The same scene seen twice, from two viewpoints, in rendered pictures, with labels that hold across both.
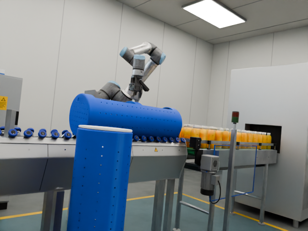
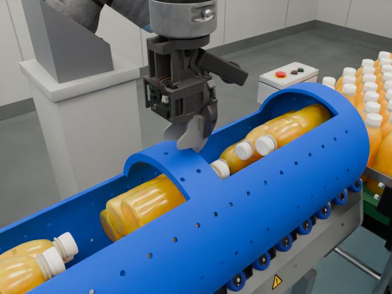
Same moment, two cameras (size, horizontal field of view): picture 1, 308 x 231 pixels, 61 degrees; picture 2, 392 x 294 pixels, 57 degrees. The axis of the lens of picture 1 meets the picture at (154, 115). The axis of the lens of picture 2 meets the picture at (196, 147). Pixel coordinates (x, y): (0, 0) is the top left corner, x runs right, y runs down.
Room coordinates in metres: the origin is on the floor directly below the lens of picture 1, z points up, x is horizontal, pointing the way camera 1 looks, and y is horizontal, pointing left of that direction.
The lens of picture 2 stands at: (1.53, 0.12, 1.58)
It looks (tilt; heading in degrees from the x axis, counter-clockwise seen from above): 34 degrees down; 2
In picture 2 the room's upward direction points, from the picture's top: straight up
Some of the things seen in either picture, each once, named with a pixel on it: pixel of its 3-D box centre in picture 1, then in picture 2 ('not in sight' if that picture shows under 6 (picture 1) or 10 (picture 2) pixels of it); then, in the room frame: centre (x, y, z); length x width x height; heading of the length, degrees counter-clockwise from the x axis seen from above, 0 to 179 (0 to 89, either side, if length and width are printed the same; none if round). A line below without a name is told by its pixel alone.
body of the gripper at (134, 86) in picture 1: (136, 84); (181, 74); (2.02, 0.16, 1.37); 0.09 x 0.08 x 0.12; 133
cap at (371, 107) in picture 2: not in sight; (372, 107); (2.47, -0.35, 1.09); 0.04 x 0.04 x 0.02
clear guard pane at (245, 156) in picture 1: (235, 170); not in sight; (2.59, -0.85, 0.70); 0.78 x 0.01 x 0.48; 133
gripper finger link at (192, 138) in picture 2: (136, 97); (190, 139); (2.02, 0.15, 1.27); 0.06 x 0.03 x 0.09; 133
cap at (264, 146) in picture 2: not in sight; (265, 145); (2.16, 0.00, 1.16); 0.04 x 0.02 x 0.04; 43
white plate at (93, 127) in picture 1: (106, 128); not in sight; (1.37, 0.24, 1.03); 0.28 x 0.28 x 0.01
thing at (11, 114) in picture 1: (11, 123); not in sight; (1.45, 0.78, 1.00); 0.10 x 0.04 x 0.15; 43
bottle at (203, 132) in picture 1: (202, 137); not in sight; (2.43, -0.47, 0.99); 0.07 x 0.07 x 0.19
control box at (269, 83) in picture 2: not in sight; (287, 85); (2.71, -0.15, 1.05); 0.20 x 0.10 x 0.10; 133
